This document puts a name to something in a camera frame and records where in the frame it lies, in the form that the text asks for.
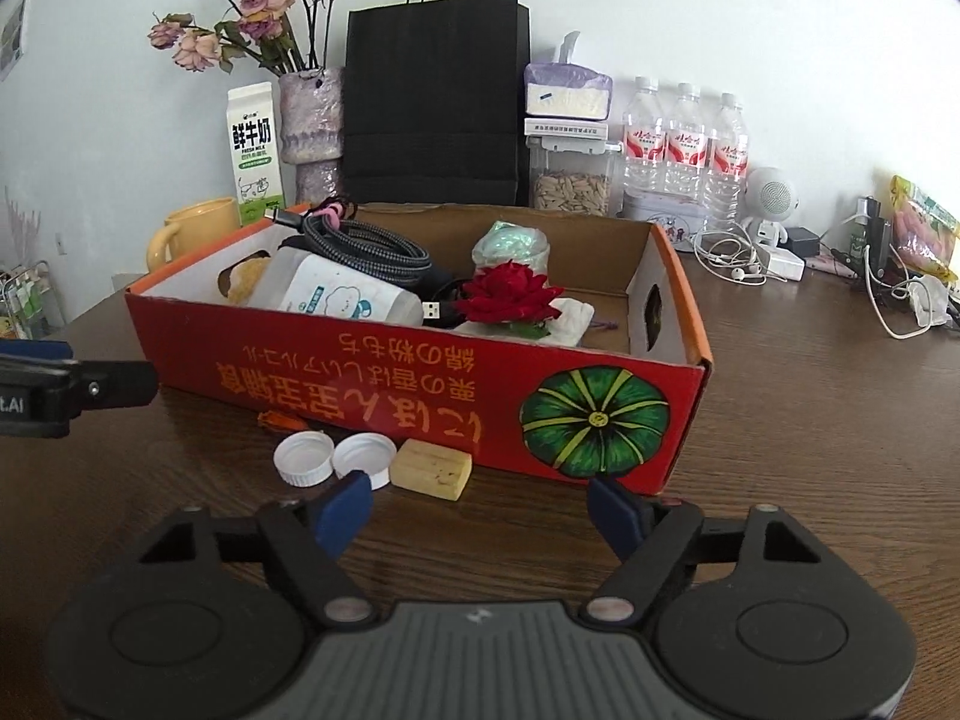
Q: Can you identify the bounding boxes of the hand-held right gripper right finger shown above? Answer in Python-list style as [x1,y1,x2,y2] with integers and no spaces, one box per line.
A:
[585,474,822,625]

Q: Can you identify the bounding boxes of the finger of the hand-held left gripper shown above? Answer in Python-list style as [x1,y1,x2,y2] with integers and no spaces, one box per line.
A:
[64,360,160,413]
[0,341,74,372]

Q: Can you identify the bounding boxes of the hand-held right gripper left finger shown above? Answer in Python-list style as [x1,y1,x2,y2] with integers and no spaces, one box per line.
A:
[139,471,376,627]

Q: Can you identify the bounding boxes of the white bottle cap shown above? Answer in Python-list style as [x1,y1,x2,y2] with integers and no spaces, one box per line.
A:
[273,430,336,488]
[333,433,399,491]

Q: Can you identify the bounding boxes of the beige soap bar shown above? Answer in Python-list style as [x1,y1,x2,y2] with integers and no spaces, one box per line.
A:
[389,438,474,501]

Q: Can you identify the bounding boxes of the orange cardboard box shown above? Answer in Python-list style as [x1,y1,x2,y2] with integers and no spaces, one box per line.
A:
[124,202,713,496]

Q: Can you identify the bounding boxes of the yellow white plush toy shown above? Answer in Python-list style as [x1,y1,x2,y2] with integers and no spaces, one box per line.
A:
[217,255,275,307]

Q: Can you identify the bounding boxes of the white plastic bottle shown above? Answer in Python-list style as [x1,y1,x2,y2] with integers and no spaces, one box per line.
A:
[247,247,426,329]

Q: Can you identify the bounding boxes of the black USB cable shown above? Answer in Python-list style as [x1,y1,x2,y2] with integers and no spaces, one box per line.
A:
[418,277,471,329]

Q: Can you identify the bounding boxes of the red artificial rose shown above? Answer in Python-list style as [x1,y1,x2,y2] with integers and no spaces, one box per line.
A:
[453,260,565,332]

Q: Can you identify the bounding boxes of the braided cable pink ties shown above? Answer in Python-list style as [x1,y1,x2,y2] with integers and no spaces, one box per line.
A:
[262,199,437,291]

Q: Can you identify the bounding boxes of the iridescent bundle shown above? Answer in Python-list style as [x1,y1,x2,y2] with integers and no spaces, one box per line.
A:
[471,220,553,292]

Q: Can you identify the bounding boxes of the dried purple twigs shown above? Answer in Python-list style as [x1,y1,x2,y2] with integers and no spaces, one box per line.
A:
[3,187,44,265]

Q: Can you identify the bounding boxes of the yellow mug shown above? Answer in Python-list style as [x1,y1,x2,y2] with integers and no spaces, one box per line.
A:
[145,197,242,272]

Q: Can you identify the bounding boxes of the white milk carton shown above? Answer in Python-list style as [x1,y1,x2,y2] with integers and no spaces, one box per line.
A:
[226,82,287,228]

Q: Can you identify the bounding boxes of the white earphones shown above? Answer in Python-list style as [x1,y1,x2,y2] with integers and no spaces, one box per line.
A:
[693,232,771,287]

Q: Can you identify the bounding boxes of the decorated tin box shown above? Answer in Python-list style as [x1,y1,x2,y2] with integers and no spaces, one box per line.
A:
[622,190,707,251]

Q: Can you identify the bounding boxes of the white charger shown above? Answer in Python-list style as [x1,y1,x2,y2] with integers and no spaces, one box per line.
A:
[753,243,808,281]

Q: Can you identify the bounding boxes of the purple textured vase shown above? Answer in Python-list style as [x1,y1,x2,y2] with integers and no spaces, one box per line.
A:
[278,67,347,205]

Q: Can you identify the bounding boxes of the black power adapter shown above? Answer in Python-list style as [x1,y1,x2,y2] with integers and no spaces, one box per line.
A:
[783,226,825,262]

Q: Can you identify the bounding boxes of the clear seed container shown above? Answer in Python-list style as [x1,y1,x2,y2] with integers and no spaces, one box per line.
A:
[528,133,625,215]

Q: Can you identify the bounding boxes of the white round robot speaker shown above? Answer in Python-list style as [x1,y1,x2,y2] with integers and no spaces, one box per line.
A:
[738,164,800,249]

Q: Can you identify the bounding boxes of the green spray bottle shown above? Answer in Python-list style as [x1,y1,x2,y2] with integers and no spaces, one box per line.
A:
[847,213,872,272]

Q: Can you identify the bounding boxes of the clear water bottle red label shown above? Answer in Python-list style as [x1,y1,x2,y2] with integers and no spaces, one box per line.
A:
[664,82,710,205]
[704,91,752,231]
[622,76,668,197]

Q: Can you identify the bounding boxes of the white face mask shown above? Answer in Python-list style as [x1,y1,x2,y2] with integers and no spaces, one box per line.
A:
[907,273,955,329]

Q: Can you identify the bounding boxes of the black upright device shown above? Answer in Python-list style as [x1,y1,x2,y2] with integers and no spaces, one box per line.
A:
[862,196,894,280]

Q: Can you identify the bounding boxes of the flat white box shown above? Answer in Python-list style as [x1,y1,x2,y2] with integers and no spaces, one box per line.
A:
[523,117,611,141]

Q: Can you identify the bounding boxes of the dried rose bouquet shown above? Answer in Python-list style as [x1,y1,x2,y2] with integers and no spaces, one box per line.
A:
[146,0,343,77]

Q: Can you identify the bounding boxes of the yellow snack packet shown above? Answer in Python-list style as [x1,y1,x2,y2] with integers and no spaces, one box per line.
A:
[888,174,960,280]

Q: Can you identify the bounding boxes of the black paper bag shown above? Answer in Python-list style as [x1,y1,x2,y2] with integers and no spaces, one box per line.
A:
[342,0,532,208]

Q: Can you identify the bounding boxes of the purple tissue pack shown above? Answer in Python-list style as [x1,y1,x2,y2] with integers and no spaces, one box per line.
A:
[523,32,615,124]

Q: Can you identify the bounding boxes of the wire rack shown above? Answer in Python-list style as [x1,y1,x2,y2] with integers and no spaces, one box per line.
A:
[0,260,62,344]

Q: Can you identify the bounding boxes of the wall poster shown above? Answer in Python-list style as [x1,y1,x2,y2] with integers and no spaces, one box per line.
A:
[0,0,35,81]

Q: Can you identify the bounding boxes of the white cable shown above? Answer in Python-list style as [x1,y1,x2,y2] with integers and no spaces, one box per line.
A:
[861,238,932,340]

